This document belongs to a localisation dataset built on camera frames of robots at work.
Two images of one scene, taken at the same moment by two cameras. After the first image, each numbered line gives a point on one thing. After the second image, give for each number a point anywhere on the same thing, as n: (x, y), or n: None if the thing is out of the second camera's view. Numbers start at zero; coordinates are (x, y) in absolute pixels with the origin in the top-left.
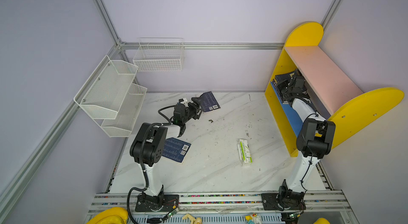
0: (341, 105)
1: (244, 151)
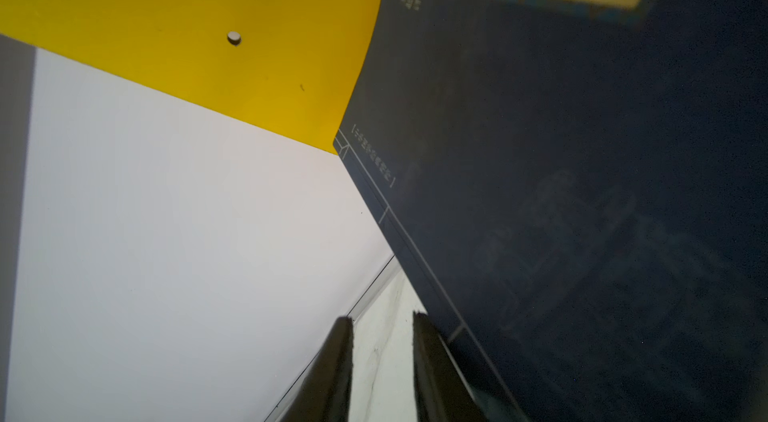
0: (278, 35)
1: None
